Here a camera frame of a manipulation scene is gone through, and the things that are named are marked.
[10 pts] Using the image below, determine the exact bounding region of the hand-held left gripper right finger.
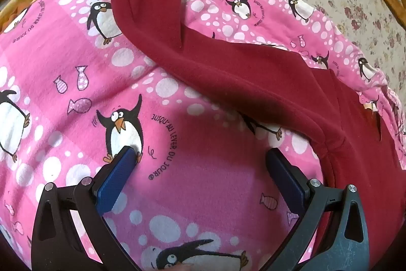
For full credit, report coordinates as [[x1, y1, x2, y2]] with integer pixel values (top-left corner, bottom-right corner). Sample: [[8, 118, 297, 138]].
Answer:
[[266, 148, 371, 271]]

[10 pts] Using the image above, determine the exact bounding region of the dark red fleece garment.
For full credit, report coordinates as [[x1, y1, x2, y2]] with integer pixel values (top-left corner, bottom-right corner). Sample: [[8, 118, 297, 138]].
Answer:
[[109, 0, 406, 262]]

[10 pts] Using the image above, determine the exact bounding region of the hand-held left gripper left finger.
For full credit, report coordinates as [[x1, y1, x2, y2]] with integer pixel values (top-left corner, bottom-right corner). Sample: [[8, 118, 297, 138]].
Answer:
[[31, 146, 143, 271]]

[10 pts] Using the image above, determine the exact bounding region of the pink penguin print blanket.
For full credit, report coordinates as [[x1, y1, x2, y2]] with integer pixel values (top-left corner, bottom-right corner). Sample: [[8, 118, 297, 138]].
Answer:
[[0, 0, 406, 271]]

